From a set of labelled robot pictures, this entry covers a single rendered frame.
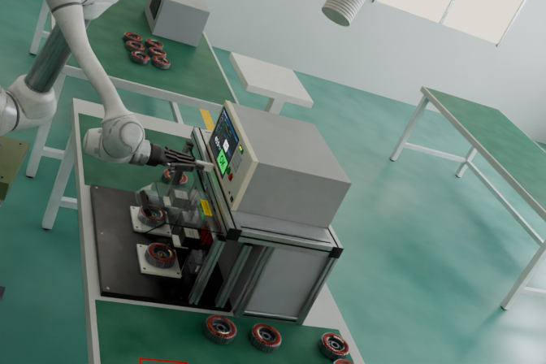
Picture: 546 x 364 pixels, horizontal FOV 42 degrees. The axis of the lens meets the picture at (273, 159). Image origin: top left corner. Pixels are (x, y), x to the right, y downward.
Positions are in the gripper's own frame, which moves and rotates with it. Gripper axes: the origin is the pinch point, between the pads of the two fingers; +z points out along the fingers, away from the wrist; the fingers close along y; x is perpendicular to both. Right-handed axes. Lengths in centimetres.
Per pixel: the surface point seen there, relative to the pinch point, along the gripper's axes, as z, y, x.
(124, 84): 0, -153, -46
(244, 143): 9.5, 2.5, 13.4
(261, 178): 15.2, 14.1, 7.9
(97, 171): -22, -54, -43
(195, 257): 9.2, 4.8, -35.7
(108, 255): -21.7, 4.2, -41.1
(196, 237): 5.8, 5.9, -26.0
